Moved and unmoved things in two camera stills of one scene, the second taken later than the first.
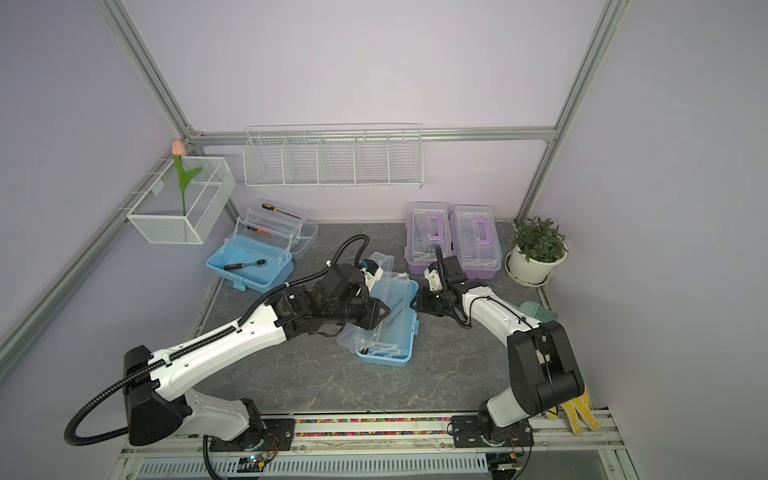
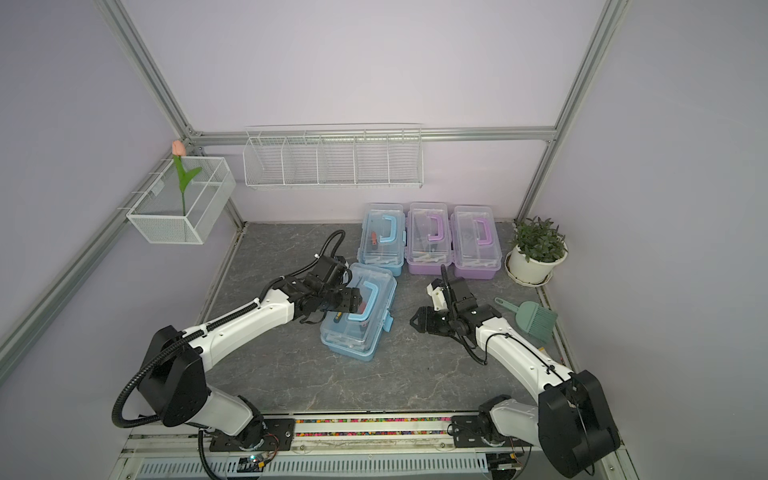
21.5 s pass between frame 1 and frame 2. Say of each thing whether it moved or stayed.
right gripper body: moved
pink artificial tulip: stayed
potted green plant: stayed
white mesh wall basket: stayed
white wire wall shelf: stayed
